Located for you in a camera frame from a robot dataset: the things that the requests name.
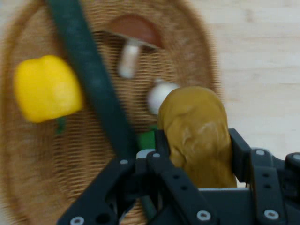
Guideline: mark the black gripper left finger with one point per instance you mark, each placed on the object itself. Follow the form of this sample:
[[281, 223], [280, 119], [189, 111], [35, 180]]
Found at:
[[178, 185]]

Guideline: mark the yellow toy bell pepper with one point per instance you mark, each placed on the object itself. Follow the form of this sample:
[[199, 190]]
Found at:
[[47, 89]]

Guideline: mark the white toy garlic bulb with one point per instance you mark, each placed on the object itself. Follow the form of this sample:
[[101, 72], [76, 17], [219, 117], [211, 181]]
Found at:
[[159, 93]]

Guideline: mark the oval wicker basket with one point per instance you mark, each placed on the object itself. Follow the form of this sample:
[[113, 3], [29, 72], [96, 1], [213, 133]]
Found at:
[[35, 164]]

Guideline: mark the toy mushroom brown cap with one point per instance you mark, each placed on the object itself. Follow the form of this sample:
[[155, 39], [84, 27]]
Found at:
[[138, 30]]

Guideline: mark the green toy bell pepper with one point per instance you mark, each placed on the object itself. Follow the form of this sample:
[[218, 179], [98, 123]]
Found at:
[[147, 140]]

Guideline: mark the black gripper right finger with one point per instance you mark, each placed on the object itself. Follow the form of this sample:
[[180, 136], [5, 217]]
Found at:
[[267, 182]]

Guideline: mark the brown toy potato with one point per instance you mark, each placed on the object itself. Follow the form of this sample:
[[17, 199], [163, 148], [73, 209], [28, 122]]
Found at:
[[197, 131]]

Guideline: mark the light wooden cutting board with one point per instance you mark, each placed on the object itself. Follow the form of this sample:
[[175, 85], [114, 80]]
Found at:
[[257, 70]]

